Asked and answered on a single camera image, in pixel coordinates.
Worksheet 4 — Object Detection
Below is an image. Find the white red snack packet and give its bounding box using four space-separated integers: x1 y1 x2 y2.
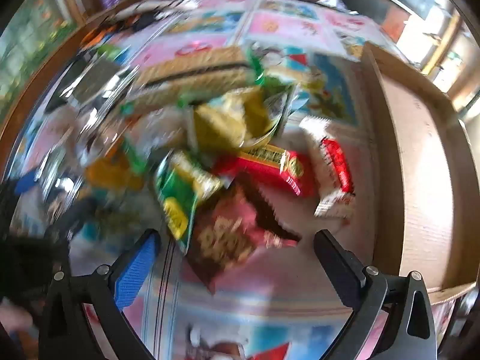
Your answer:
299 116 356 220

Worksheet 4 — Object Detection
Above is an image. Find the green yellow snack packet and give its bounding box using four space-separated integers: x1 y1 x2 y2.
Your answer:
152 150 224 254

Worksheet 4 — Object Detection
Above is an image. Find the red yellow candy bar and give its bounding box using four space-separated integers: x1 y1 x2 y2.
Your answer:
211 145 316 197

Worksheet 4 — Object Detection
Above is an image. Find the dark red snack bag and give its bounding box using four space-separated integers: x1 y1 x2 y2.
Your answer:
186 172 302 293

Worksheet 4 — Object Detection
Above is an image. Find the yellow olive snack packet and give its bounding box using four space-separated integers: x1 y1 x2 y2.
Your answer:
185 85 290 153

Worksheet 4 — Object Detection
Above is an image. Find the green cracker pack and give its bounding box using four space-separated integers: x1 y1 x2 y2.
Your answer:
124 46 261 113

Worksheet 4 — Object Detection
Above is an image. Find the orange cracker pack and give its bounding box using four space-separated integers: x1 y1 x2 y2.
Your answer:
85 141 144 192

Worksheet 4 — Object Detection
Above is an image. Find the silver foil snack bag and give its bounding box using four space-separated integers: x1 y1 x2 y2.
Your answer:
60 57 139 115

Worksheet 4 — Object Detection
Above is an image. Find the floral plastic tablecloth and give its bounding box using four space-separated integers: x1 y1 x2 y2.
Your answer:
3 0 384 359

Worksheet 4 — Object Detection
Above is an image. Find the cardboard box tray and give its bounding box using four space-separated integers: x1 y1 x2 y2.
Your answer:
360 43 479 304

